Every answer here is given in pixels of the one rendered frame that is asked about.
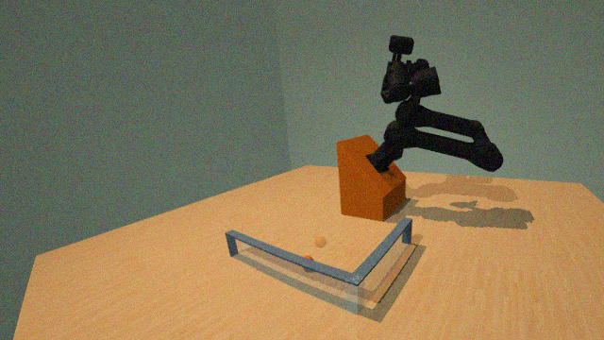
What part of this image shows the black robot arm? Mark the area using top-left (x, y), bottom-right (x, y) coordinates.
top-left (365, 59), bottom-right (504, 173)

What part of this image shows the translucent orange ball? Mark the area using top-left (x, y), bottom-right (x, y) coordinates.
top-left (315, 236), bottom-right (327, 247)

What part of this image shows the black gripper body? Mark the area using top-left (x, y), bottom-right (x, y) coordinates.
top-left (381, 35), bottom-right (414, 92)

